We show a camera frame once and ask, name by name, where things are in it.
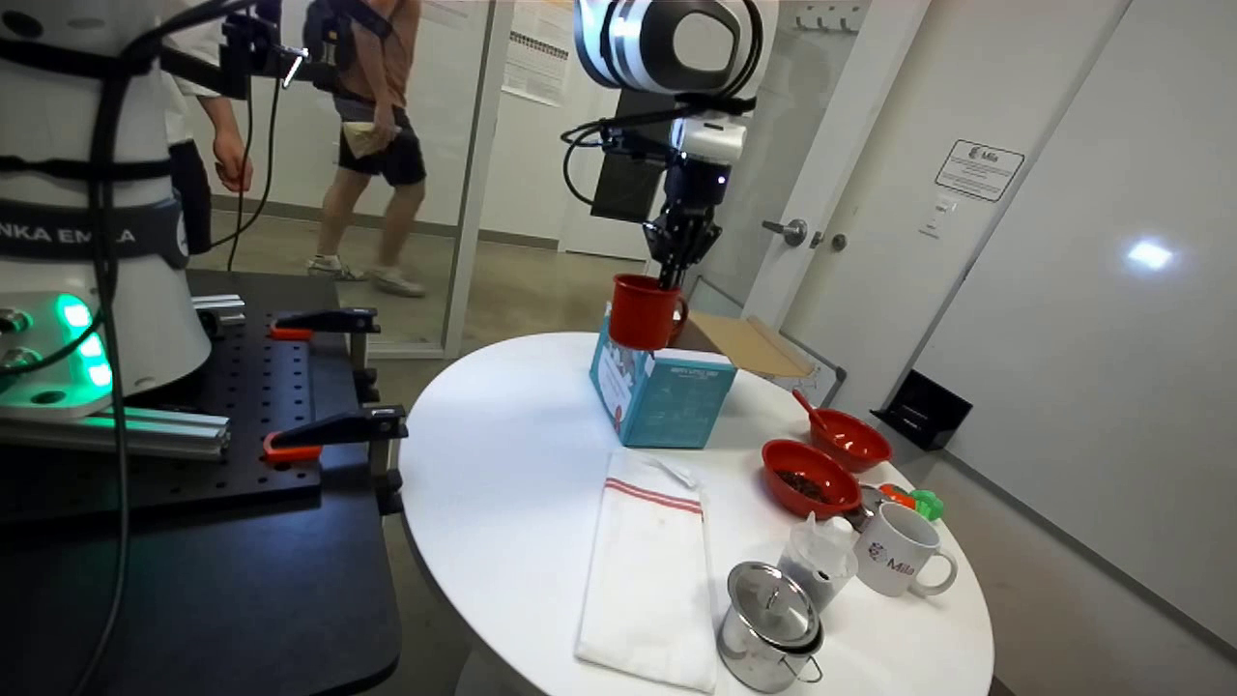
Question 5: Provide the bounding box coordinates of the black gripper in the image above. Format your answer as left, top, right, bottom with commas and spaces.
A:
642, 160, 731, 293

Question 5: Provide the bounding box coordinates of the white wall sign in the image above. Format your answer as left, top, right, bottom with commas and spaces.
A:
933, 135, 1032, 204

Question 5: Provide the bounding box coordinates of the small black orange clamp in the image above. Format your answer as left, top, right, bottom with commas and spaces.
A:
268, 300, 387, 380

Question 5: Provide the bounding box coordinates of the steel pot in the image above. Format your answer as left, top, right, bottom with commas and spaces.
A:
710, 557, 831, 696

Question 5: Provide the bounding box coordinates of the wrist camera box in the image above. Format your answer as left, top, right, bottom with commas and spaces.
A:
664, 110, 755, 169

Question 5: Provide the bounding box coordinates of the black perforated workbench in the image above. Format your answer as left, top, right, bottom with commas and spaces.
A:
0, 268, 405, 696

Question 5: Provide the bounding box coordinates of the person in dark shorts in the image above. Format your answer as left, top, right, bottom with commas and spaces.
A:
307, 0, 433, 300

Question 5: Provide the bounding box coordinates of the green and orange toy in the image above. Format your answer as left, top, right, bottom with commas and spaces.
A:
879, 481, 950, 526

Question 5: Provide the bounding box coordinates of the white towel with red stripes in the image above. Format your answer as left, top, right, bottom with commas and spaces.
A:
571, 472, 720, 696

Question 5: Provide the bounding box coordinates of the white mug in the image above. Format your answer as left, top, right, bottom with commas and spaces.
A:
853, 499, 964, 605

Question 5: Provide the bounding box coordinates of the red pan with handle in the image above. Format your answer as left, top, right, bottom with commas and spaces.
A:
787, 386, 896, 477

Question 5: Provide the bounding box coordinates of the black case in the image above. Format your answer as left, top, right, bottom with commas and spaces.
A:
872, 367, 977, 458

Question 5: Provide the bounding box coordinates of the large black orange clamp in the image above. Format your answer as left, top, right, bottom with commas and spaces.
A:
259, 400, 412, 513

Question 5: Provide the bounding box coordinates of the red bowl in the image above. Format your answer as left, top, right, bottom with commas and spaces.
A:
756, 436, 865, 526

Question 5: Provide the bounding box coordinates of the black camera on tripod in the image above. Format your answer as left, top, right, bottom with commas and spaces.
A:
213, 0, 345, 98

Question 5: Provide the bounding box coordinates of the teal cardboard box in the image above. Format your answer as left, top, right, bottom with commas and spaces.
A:
583, 309, 821, 454

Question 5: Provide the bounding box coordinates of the aluminium rail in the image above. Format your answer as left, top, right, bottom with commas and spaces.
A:
0, 401, 236, 464

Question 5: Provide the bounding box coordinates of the silver door handle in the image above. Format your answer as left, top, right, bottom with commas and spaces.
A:
756, 214, 853, 259

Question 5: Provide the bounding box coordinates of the orange cup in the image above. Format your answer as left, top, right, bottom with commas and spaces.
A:
603, 271, 693, 353

